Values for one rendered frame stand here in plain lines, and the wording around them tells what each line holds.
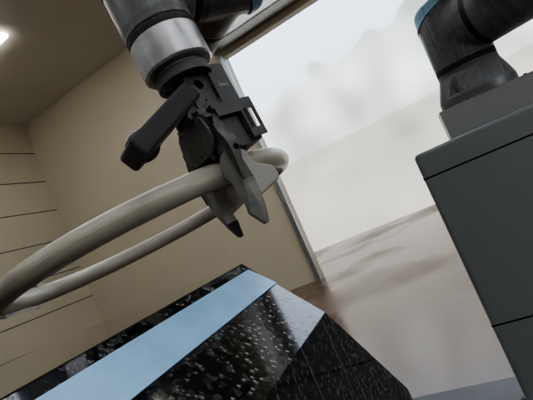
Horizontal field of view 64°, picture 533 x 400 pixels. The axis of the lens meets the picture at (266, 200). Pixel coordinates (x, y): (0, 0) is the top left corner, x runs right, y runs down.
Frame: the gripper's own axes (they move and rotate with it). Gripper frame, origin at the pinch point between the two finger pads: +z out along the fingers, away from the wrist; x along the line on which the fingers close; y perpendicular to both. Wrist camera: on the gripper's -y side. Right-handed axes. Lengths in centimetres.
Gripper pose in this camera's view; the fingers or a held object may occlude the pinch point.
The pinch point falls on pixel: (243, 223)
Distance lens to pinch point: 50.4
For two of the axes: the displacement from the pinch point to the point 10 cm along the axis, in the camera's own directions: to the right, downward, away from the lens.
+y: 7.1, -3.3, 6.3
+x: -5.3, 3.3, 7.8
